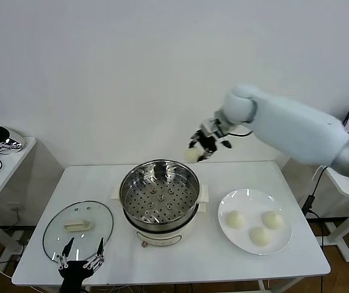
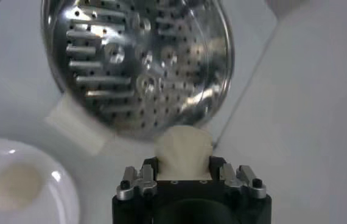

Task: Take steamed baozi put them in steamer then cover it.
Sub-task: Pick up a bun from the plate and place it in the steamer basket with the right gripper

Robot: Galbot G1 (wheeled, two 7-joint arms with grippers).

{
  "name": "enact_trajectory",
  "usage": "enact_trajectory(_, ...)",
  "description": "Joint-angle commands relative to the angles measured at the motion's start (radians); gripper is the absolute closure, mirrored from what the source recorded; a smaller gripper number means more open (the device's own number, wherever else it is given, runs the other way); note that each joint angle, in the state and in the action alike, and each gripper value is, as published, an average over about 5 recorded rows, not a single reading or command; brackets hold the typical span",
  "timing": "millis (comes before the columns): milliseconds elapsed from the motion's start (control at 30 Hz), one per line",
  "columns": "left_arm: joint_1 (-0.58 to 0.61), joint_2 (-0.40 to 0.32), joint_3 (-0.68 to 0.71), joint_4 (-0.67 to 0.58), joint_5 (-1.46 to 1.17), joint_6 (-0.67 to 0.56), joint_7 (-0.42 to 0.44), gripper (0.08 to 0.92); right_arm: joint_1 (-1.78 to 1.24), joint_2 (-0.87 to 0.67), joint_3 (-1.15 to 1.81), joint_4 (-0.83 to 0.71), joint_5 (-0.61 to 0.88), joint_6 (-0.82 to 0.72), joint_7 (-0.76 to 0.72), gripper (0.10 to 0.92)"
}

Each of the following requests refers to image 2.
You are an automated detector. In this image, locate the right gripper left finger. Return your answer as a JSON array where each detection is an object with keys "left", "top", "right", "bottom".
[{"left": 116, "top": 156, "right": 161, "bottom": 201}]

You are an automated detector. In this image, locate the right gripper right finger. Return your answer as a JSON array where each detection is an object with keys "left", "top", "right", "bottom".
[{"left": 208, "top": 155, "right": 267, "bottom": 200}]

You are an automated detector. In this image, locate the white steamed baozi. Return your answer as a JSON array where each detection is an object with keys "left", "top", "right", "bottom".
[
  {"left": 154, "top": 125, "right": 214, "bottom": 181},
  {"left": 0, "top": 163, "right": 44, "bottom": 211}
]

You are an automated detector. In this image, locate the stainless steel steamer basket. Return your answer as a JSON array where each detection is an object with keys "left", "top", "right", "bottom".
[{"left": 41, "top": 0, "right": 235, "bottom": 156}]

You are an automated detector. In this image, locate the white round plate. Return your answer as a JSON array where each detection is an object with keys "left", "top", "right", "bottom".
[{"left": 0, "top": 137, "right": 80, "bottom": 224}]

